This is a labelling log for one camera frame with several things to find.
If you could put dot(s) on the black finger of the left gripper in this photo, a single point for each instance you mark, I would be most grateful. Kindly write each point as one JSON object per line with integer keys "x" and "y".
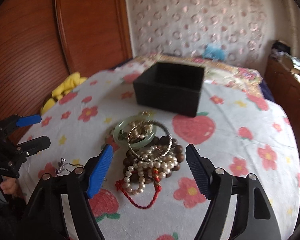
{"x": 34, "y": 146}

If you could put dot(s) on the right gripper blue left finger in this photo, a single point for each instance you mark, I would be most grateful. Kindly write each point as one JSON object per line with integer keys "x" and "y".
{"x": 99, "y": 171}

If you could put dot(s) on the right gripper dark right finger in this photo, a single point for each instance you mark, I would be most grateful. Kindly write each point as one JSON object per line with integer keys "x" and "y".
{"x": 198, "y": 169}

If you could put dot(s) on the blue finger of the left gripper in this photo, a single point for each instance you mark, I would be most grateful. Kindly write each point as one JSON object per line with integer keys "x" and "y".
{"x": 28, "y": 120}

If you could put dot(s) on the green jade bangle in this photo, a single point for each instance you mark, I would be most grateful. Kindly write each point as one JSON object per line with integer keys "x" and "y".
{"x": 122, "y": 129}

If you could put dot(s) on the silver metal bangle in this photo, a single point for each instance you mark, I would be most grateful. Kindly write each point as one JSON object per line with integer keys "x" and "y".
{"x": 148, "y": 140}

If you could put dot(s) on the black jewelry box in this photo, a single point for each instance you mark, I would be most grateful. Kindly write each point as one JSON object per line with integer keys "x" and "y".
{"x": 171, "y": 87}

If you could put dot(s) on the person's left hand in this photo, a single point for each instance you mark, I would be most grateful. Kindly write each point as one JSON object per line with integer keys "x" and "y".
{"x": 9, "y": 185}

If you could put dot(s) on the strawberry print white cloth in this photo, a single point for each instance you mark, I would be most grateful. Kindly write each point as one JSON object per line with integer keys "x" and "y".
{"x": 238, "y": 132}

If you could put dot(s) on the yellow plush toy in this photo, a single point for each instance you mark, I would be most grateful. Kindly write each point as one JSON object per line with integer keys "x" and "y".
{"x": 72, "y": 81}

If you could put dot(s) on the floral bed quilt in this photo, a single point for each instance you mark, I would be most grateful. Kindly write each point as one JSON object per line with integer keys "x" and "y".
{"x": 218, "y": 73}

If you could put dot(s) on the brown wooden side cabinet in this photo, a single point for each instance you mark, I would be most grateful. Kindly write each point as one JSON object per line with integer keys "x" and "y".
{"x": 285, "y": 89}

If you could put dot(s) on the blue plush toy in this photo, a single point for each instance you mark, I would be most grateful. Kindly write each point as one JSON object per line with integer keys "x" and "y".
{"x": 214, "y": 53}

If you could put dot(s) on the clutter pile on cabinet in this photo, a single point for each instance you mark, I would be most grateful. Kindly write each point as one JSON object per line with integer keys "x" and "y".
{"x": 280, "y": 52}

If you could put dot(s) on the circle pattern sheer curtain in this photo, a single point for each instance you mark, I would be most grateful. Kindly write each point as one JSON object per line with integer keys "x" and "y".
{"x": 243, "y": 29}

